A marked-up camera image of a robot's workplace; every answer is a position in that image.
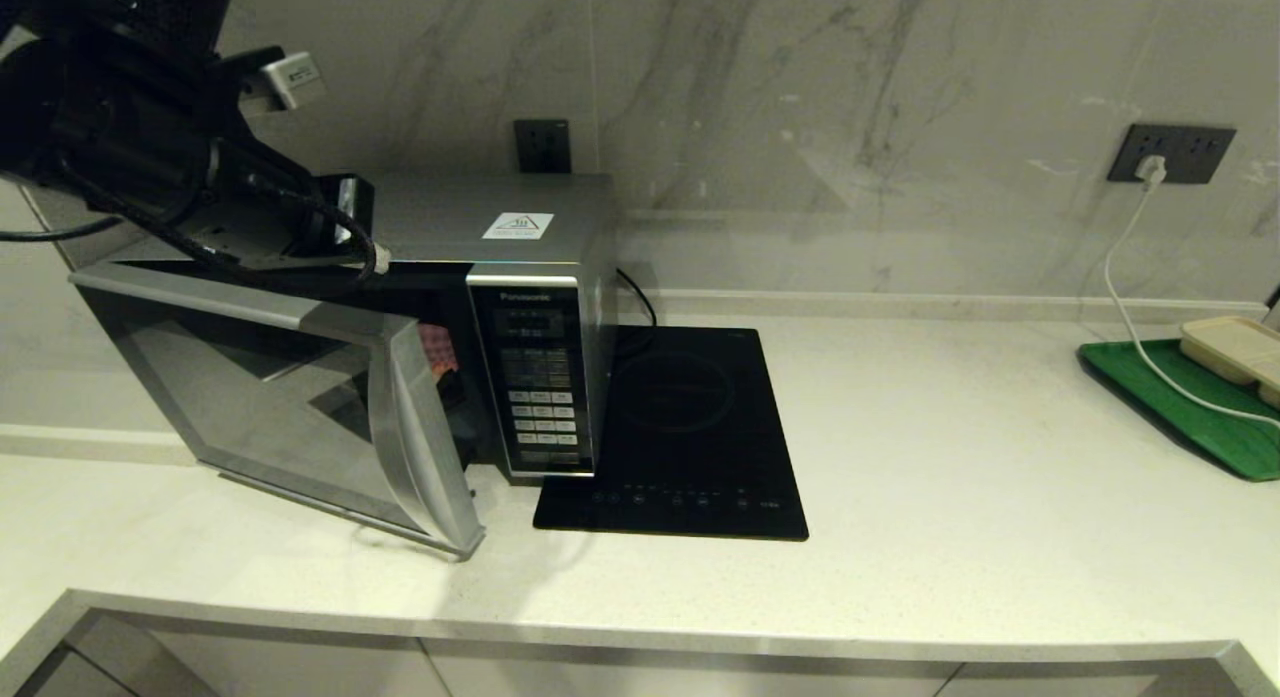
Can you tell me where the purple round plate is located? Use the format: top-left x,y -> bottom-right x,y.
415,320 -> 462,398

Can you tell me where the black glass microwave door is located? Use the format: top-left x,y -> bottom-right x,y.
70,262 -> 487,561

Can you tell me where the silver microwave oven body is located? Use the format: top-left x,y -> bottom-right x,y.
100,172 -> 616,485

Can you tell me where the white warning sticker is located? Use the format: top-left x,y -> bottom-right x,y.
482,212 -> 555,240

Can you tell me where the black induction cooktop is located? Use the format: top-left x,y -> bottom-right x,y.
533,325 -> 810,541

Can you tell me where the grey cabinet door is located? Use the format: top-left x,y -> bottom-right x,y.
65,612 -> 441,697
420,637 -> 966,697

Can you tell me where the beige lunch box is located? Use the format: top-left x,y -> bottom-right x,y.
1178,316 -> 1280,410

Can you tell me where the green plastic tray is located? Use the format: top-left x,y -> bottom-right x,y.
1077,339 -> 1280,483

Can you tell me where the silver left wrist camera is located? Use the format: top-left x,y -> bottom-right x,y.
260,51 -> 330,112

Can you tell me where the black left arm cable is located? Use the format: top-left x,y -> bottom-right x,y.
0,127 -> 386,283

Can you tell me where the white power cable with plug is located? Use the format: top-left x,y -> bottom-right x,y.
1100,154 -> 1280,431

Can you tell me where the black wide wall socket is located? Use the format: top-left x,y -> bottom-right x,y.
1107,123 -> 1237,185

